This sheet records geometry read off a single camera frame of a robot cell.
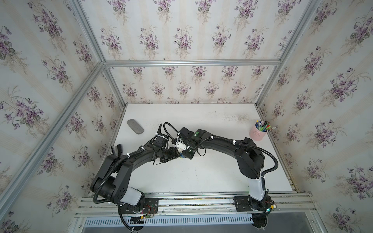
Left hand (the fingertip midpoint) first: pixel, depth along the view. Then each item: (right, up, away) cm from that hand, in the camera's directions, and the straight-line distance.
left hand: (177, 157), depth 89 cm
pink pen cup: (+52, +14, +4) cm, 54 cm away
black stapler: (-39, +4, +2) cm, 39 cm away
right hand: (+7, +3, -1) cm, 7 cm away
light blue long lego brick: (+3, +3, -9) cm, 10 cm away
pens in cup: (+56, +19, +4) cm, 60 cm away
